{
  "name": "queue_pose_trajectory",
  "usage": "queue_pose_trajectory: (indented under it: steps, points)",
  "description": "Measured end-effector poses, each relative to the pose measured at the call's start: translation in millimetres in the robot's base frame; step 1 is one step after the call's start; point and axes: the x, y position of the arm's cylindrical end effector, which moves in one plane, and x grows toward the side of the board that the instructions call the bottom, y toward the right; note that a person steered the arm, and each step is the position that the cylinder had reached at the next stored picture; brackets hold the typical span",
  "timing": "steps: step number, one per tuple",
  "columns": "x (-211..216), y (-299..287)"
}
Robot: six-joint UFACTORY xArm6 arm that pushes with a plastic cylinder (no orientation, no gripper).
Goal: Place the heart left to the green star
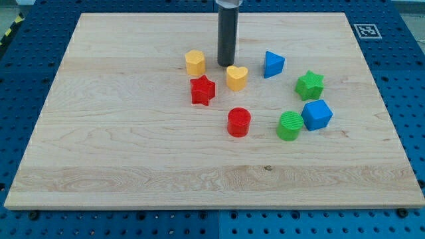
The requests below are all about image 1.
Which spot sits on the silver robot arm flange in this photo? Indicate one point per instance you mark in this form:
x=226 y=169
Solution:
x=229 y=3

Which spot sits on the red star block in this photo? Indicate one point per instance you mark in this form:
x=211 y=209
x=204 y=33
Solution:
x=202 y=90

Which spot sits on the yellow heart block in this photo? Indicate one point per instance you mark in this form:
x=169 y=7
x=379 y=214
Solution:
x=236 y=77

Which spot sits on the green star block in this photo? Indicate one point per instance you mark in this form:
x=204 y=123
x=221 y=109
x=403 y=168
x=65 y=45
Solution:
x=310 y=86

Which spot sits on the red cylinder block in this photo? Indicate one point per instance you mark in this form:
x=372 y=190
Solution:
x=238 y=122

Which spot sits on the yellow hexagon block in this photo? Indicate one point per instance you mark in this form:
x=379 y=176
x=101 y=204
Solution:
x=195 y=62

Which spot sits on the light wooden board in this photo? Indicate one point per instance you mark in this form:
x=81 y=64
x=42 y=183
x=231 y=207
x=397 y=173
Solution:
x=118 y=130

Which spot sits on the green cylinder block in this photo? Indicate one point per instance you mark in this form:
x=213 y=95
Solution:
x=289 y=126

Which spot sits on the blue triangle block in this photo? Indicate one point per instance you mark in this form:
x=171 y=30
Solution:
x=273 y=64

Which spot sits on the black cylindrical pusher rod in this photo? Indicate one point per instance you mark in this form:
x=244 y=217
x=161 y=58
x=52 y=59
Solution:
x=227 y=32

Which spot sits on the blue cube block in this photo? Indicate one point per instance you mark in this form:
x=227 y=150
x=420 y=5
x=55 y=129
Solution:
x=316 y=115

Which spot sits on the white fiducial marker tag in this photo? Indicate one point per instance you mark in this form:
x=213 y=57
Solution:
x=367 y=31

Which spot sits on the black bolt front left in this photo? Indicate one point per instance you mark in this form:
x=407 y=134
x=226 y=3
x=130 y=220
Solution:
x=33 y=215

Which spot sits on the black bolt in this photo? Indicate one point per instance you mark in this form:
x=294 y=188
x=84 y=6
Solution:
x=402 y=212
x=33 y=215

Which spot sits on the black bolt front right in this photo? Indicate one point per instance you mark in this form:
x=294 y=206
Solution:
x=402 y=212

